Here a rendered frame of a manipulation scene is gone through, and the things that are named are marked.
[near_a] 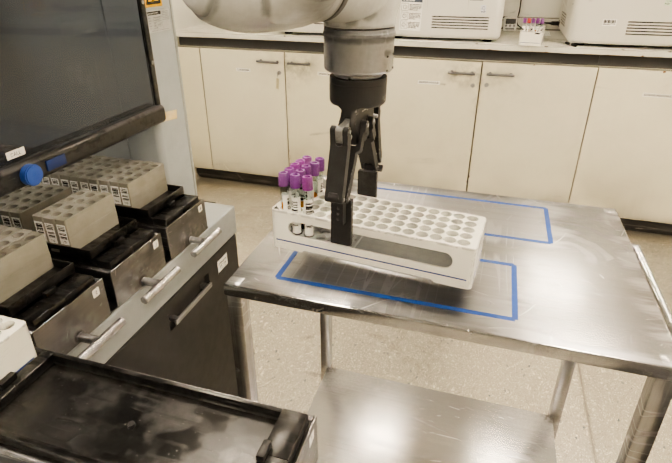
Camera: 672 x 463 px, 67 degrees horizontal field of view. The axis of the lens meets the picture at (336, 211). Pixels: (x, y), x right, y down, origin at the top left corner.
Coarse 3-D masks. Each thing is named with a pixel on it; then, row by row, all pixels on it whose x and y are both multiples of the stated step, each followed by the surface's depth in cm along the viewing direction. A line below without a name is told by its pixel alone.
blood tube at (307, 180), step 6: (306, 180) 70; (312, 180) 71; (306, 186) 71; (312, 186) 71; (306, 192) 71; (306, 198) 72; (312, 198) 72; (306, 204) 72; (312, 204) 72; (306, 210) 72; (312, 210) 73; (306, 228) 74; (312, 228) 74; (306, 234) 74; (312, 234) 74
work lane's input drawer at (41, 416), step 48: (0, 384) 56; (48, 384) 59; (96, 384) 59; (144, 384) 58; (0, 432) 51; (48, 432) 53; (96, 432) 53; (144, 432) 53; (192, 432) 53; (240, 432) 53; (288, 432) 51
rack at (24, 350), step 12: (0, 324) 59; (12, 324) 59; (24, 324) 59; (0, 336) 57; (12, 336) 57; (24, 336) 59; (0, 348) 56; (12, 348) 58; (24, 348) 59; (0, 360) 56; (12, 360) 58; (24, 360) 60; (0, 372) 57
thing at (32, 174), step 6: (24, 168) 69; (30, 168) 69; (36, 168) 70; (24, 174) 68; (30, 174) 69; (36, 174) 70; (42, 174) 71; (24, 180) 69; (30, 180) 69; (36, 180) 70
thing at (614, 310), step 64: (384, 192) 104; (448, 192) 104; (256, 256) 81; (320, 256) 81; (512, 256) 81; (576, 256) 81; (640, 256) 88; (320, 320) 127; (384, 320) 68; (448, 320) 67; (512, 320) 67; (576, 320) 67; (640, 320) 67; (256, 384) 85; (320, 384) 128; (384, 384) 128; (320, 448) 112; (384, 448) 112; (448, 448) 112; (512, 448) 112; (640, 448) 65
